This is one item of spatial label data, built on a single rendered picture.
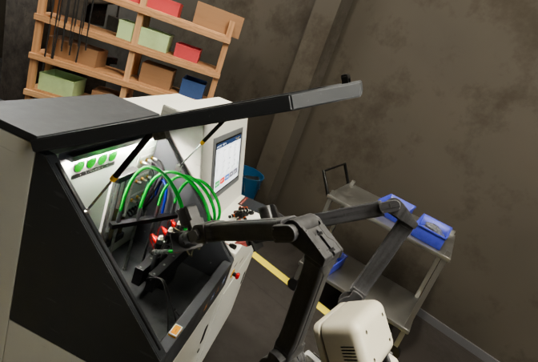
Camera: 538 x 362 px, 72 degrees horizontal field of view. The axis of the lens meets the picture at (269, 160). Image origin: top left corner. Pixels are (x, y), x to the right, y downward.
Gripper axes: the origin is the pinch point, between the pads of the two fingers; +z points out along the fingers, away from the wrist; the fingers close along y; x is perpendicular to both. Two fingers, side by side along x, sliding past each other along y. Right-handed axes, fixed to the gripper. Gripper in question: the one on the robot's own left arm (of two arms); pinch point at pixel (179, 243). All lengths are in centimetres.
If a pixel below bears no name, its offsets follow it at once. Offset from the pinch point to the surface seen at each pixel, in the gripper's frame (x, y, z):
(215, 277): 16.2, -21.6, 30.8
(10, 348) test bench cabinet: 22, 56, 42
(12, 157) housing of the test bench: -37, 47, -2
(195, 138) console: -48, -23, 24
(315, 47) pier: -183, -221, 136
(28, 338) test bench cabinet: 19, 50, 33
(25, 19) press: -335, 47, 338
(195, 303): 23.4, -6.9, 18.4
